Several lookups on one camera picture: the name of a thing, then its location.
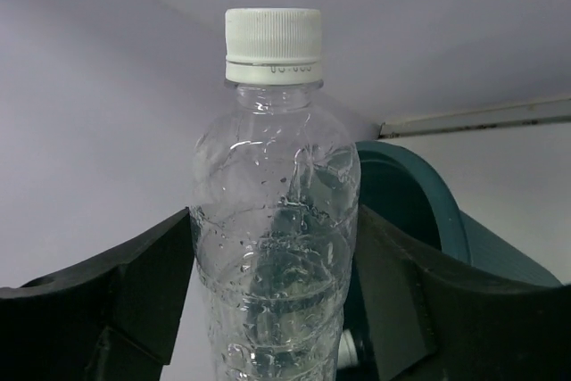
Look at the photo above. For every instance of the clear bottle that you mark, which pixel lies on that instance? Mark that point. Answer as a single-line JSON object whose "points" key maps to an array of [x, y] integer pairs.
{"points": [[274, 205]]}

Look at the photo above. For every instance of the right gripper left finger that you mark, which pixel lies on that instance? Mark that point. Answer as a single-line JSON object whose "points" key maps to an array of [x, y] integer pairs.
{"points": [[114, 316]]}

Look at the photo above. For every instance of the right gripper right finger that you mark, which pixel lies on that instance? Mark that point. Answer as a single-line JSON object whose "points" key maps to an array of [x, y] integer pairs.
{"points": [[431, 317]]}

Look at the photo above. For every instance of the right aluminium rail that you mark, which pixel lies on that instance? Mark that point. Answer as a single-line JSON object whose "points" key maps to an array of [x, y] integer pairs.
{"points": [[518, 115]]}

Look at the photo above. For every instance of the dark teal plastic bin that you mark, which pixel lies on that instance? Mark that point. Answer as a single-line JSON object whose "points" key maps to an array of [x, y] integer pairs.
{"points": [[407, 192]]}

